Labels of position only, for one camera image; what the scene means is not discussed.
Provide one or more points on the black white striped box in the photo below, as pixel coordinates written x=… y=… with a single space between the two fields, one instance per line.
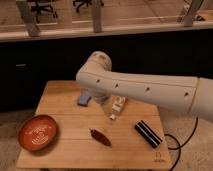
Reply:
x=148 y=134

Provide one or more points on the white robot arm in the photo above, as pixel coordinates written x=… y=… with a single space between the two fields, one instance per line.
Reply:
x=187 y=94

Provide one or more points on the red ceramic bowl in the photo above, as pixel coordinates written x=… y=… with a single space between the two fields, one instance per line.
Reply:
x=37 y=132

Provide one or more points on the wooden table board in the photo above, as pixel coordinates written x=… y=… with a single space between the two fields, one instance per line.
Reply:
x=74 y=147

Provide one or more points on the white plastic bottle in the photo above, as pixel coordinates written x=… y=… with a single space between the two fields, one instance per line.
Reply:
x=117 y=106

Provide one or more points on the dark red chili pepper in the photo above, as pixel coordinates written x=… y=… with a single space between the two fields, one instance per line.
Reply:
x=98 y=136

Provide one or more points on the black office chair left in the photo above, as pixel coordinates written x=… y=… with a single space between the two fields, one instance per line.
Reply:
x=42 y=5

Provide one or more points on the black office chair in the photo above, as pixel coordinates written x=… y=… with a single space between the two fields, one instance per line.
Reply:
x=79 y=3
x=42 y=5

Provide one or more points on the black office chair right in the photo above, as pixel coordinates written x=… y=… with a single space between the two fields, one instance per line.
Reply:
x=79 y=3

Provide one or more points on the blue sponge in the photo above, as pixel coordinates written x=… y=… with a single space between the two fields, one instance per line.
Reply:
x=84 y=99

